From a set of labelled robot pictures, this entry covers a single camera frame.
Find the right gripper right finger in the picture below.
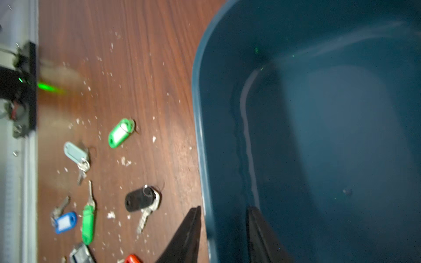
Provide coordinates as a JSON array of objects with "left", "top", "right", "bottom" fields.
[{"left": 246, "top": 206, "right": 294, "bottom": 263}]

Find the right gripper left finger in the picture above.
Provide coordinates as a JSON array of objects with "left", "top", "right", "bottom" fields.
[{"left": 156, "top": 206, "right": 201, "bottom": 263}]

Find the red tag key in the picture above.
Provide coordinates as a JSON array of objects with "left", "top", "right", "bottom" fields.
[{"left": 124, "top": 254, "right": 143, "bottom": 263}]

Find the black key with ring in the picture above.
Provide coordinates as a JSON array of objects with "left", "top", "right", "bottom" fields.
[{"left": 125, "top": 185, "right": 161, "bottom": 235}]

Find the black fob key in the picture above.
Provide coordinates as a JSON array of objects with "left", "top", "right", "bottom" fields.
[{"left": 69, "top": 243, "right": 95, "bottom": 263}]

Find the blue tag key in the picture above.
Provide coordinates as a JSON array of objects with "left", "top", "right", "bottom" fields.
[{"left": 50, "top": 196, "right": 77, "bottom": 234}]

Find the mint green tag key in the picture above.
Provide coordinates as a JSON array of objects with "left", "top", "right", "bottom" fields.
[{"left": 64, "top": 141, "right": 91, "bottom": 186}]

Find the teal plastic storage box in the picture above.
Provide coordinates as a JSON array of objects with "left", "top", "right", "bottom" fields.
[{"left": 192, "top": 1, "right": 421, "bottom": 263}]

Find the aluminium front rail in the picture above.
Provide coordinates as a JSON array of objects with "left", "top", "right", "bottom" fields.
[{"left": 1, "top": 1, "right": 38, "bottom": 263}]

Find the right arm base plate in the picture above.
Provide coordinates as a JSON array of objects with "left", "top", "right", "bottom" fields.
[{"left": 1, "top": 41, "right": 37, "bottom": 139}]

